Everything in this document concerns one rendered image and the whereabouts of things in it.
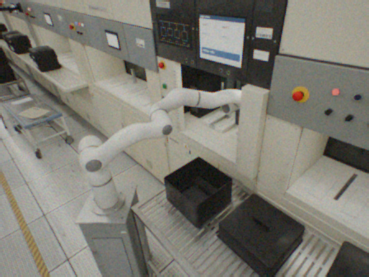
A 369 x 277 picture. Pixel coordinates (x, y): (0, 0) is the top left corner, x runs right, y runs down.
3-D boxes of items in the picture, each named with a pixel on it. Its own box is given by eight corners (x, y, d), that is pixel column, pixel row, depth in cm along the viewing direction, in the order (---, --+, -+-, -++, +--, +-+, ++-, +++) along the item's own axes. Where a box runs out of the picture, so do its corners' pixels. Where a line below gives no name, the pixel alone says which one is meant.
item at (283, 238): (216, 235, 125) (216, 218, 118) (251, 204, 140) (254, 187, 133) (268, 284, 106) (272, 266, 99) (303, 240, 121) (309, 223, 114)
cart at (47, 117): (13, 132, 367) (-4, 101, 339) (51, 118, 396) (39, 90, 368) (38, 160, 308) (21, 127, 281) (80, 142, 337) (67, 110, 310)
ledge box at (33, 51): (34, 68, 349) (25, 48, 334) (55, 63, 363) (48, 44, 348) (39, 73, 329) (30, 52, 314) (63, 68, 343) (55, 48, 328)
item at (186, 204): (199, 176, 160) (198, 156, 151) (232, 200, 143) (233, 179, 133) (165, 199, 146) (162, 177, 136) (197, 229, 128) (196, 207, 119)
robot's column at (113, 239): (105, 292, 179) (74, 223, 136) (118, 252, 202) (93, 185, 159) (145, 292, 178) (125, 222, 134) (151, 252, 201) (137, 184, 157)
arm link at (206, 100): (204, 81, 124) (250, 89, 139) (189, 94, 138) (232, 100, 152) (207, 96, 122) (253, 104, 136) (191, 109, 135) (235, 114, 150)
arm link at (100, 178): (90, 190, 130) (76, 154, 116) (87, 168, 144) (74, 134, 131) (114, 182, 133) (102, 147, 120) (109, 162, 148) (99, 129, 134)
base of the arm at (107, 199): (86, 215, 140) (76, 192, 129) (98, 190, 155) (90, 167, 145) (119, 215, 138) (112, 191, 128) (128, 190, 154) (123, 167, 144)
